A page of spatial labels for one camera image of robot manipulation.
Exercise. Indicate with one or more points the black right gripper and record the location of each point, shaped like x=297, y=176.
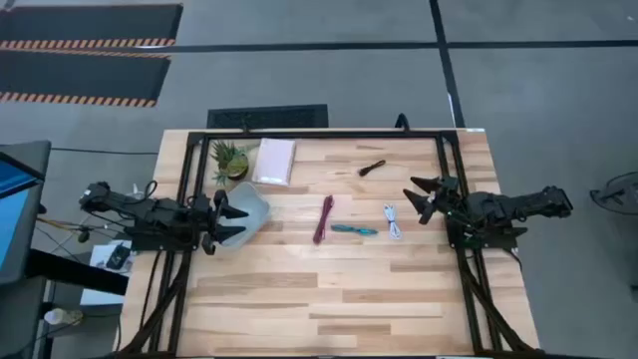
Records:
x=446, y=199

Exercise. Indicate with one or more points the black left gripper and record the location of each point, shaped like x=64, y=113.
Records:
x=207, y=219

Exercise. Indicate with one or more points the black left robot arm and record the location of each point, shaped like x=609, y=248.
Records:
x=149, y=212

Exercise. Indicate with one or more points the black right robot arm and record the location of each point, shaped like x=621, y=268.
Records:
x=503, y=207

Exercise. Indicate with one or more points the white plastic bin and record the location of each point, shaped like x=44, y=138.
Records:
x=251, y=212

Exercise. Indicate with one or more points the small potted green plant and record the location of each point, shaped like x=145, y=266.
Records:
x=230, y=162

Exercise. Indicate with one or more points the black ribbed floor mat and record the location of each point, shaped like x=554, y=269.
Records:
x=266, y=117

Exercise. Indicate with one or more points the small black handheld device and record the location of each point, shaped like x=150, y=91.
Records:
x=118, y=256

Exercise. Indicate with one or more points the white paper sheet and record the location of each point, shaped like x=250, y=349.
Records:
x=98, y=256

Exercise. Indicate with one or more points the black side desk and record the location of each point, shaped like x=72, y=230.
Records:
x=75, y=271

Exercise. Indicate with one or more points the clear plastic bottle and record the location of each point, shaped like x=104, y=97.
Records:
x=62, y=316

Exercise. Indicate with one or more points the black orange-striped floor mat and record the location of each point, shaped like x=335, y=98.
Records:
x=90, y=22
x=80, y=75

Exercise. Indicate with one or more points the computer monitor with blue screen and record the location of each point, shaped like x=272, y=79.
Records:
x=17, y=209

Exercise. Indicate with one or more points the black metal table frame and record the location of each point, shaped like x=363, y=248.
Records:
x=324, y=135

